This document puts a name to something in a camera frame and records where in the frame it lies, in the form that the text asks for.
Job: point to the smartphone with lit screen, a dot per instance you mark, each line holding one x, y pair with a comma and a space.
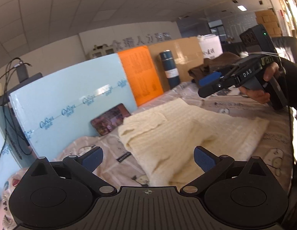
110, 119

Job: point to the cream knitted sweater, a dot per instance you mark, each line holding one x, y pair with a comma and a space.
182, 129

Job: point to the brown leather jacket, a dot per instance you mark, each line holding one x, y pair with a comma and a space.
222, 58

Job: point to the stack of cardboard boxes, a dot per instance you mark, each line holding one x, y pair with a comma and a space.
268, 22

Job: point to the rectangular ceiling light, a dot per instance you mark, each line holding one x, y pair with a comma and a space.
241, 7

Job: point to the white paper bag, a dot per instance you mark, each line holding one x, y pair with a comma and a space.
210, 46

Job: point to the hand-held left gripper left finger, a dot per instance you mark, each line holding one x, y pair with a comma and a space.
92, 159

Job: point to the black power adapter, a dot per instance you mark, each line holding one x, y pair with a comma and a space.
22, 71

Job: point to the light blue printed carton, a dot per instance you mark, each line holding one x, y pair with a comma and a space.
7, 148
67, 88

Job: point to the person's dark clothing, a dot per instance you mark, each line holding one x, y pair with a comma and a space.
294, 196

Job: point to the brown cardboard box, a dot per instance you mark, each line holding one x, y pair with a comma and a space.
186, 52

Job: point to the brown folded garment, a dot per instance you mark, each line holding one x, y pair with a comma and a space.
197, 73

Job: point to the dark blue vacuum bottle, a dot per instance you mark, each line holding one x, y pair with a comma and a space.
171, 69

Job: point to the orange printed carton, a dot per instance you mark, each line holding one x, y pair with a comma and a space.
141, 74

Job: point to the person's right hand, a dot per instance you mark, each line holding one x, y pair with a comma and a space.
257, 95

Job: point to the person's right forearm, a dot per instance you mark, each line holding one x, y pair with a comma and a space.
293, 83

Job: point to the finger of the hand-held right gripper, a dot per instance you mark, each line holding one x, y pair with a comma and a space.
215, 87
209, 79

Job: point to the black leather sofa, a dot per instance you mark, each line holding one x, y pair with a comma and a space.
284, 48

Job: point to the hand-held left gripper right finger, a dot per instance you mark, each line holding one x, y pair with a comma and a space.
206, 159

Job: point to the yellow-framed window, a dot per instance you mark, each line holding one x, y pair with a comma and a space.
290, 7

